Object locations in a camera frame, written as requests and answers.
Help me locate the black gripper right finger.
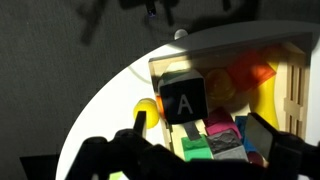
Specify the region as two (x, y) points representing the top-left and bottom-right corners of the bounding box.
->
(244, 112), (284, 161)

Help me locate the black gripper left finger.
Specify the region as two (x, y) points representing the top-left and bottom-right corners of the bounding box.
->
(132, 110), (148, 138)

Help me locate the dark red toy fruit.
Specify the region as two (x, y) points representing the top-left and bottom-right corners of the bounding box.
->
(247, 151), (268, 167)

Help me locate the wooden crate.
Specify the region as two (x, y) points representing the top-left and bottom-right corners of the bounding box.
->
(148, 32), (313, 161)

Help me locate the orange round toy fruit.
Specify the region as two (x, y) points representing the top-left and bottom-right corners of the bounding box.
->
(204, 68), (237, 103)

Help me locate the blue block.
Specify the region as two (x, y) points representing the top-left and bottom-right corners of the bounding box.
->
(234, 115), (258, 153)

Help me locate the yellow toy banana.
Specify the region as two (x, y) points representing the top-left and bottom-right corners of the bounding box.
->
(249, 44), (291, 131)

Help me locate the magenta block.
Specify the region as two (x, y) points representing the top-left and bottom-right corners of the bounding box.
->
(203, 106), (243, 139)

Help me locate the black letter A cube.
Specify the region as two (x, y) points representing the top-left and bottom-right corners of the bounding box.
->
(157, 69), (210, 126)

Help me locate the orange cube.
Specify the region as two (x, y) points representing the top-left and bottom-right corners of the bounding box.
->
(226, 49), (278, 94)

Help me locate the white table leg base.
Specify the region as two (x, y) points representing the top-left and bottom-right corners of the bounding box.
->
(173, 28), (189, 40)

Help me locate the black floor outlet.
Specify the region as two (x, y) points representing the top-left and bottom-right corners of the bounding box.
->
(19, 153), (61, 180)

